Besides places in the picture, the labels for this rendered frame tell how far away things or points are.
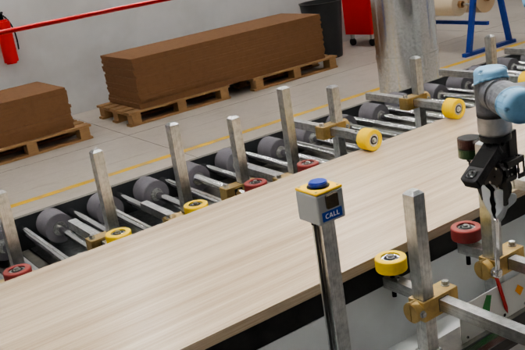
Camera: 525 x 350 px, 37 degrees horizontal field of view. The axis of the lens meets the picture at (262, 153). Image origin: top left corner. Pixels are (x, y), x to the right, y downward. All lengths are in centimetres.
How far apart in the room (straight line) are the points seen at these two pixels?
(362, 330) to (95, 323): 68
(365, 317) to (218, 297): 40
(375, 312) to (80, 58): 721
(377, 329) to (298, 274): 28
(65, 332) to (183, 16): 780
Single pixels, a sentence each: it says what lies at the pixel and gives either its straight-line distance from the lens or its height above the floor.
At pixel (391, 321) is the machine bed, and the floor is 69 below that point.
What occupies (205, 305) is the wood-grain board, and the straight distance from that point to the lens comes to 190.
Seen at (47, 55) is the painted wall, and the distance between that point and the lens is 886.
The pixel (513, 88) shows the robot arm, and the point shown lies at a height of 135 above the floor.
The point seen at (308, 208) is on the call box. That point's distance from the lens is 158.
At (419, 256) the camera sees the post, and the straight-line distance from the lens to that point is 182.
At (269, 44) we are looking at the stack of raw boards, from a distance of 862.
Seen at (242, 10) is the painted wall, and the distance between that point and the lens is 996.
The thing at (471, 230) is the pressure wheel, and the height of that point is 91.
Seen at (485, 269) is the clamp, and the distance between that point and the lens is 202.
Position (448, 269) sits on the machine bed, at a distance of 226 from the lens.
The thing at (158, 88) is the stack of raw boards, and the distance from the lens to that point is 795.
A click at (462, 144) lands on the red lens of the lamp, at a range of 195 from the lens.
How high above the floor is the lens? 175
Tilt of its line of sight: 16 degrees down
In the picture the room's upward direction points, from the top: 9 degrees counter-clockwise
